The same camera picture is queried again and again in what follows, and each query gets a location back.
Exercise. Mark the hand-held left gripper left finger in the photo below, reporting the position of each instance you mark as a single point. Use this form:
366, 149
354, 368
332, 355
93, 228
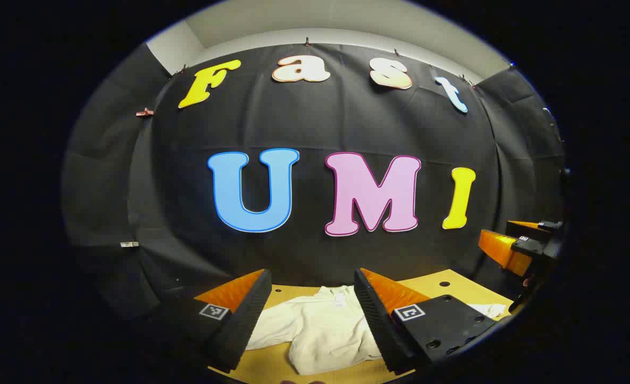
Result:
242, 325

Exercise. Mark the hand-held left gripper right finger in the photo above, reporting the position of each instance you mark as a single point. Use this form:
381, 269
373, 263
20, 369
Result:
376, 325

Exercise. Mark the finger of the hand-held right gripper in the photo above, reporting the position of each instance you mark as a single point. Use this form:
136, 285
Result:
533, 229
501, 250

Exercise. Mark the white garment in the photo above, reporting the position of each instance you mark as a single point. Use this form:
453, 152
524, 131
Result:
320, 330

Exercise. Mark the black backdrop cloth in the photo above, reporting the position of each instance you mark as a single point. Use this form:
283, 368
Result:
304, 256

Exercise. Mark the red clip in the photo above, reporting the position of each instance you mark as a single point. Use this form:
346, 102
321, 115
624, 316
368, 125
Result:
144, 112

